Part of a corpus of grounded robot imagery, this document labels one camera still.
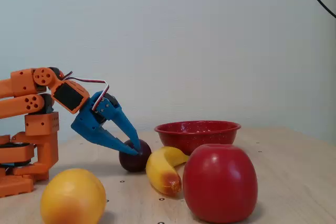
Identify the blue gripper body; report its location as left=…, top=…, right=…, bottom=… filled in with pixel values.
left=70, top=90, right=119, bottom=143

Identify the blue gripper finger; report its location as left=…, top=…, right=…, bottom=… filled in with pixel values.
left=96, top=97, right=141, bottom=152
left=91, top=126, right=139, bottom=156

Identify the yellow toy banana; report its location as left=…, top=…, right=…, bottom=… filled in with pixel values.
left=145, top=146, right=190, bottom=197

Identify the orange robot base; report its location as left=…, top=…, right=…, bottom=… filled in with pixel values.
left=0, top=134, right=36, bottom=198

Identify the red speckled enamel bowl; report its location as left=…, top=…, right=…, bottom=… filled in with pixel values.
left=154, top=120, right=242, bottom=156

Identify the dark purple toy plum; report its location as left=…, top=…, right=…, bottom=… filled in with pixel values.
left=118, top=138, right=152, bottom=173

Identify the yellow orange toy peach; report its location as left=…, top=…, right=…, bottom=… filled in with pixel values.
left=40, top=168, right=107, bottom=224

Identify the red toy apple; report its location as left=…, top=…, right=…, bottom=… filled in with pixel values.
left=182, top=143, right=258, bottom=223

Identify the red white black servo cable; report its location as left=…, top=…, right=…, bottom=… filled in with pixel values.
left=60, top=70, right=110, bottom=111

